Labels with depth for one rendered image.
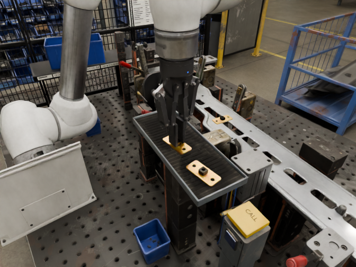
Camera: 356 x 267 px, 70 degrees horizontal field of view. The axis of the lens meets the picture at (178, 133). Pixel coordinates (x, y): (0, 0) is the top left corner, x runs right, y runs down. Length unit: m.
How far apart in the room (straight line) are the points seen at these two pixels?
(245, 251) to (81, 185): 0.74
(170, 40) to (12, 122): 0.80
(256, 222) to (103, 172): 0.91
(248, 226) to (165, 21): 0.41
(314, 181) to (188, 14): 0.64
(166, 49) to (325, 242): 0.54
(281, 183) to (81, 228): 0.77
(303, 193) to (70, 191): 0.84
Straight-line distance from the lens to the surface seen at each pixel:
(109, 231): 1.09
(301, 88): 3.55
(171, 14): 0.50
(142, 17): 1.88
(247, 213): 0.56
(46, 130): 1.16
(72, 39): 1.08
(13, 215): 1.12
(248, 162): 0.74
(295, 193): 0.85
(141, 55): 1.30
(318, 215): 0.82
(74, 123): 1.21
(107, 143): 1.48
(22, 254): 2.07
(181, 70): 0.54
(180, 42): 0.52
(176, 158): 0.65
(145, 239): 1.04
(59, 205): 1.15
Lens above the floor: 1.59
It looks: 36 degrees down
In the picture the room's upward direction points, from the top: straight up
